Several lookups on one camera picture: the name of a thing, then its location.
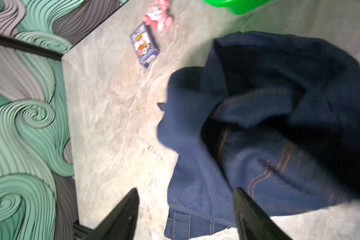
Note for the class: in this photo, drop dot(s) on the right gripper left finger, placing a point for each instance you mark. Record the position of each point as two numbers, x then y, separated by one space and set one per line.
121 222

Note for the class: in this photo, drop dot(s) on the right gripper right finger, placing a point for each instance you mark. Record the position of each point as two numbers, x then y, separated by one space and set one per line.
252 222

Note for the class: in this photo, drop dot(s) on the dark blue denim jeans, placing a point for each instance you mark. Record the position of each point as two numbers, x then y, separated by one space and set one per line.
277 116

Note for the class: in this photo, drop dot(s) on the blue playing card box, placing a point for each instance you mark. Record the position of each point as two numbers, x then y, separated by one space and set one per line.
144 45

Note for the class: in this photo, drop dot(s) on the pink plush toy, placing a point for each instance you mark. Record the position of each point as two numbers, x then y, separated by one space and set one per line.
157 15

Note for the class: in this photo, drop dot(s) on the green plastic basket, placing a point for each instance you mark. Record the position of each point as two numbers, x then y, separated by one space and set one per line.
238 7

